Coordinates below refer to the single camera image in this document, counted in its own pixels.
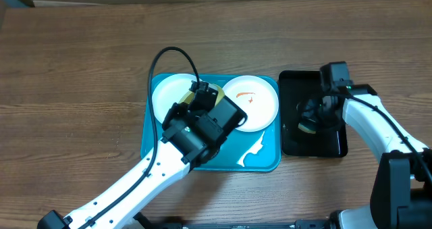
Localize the yellow-green plate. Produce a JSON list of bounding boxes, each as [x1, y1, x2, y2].
[[179, 84, 225, 105]]

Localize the green yellow sponge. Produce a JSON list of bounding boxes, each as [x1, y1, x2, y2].
[[298, 120, 317, 134]]

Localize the white plate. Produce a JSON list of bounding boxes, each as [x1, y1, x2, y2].
[[152, 73, 196, 123], [223, 76, 279, 132]]

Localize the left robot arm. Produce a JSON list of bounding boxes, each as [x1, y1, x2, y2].
[[37, 82, 247, 229]]

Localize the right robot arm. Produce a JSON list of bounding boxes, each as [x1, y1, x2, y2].
[[297, 61, 431, 229]]

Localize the black rectangular tray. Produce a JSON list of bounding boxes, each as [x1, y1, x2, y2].
[[278, 70, 348, 158]]

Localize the teal plastic tray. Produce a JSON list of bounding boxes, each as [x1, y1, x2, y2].
[[156, 74, 281, 172]]

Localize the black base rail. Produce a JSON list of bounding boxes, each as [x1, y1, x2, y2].
[[134, 213, 337, 229]]

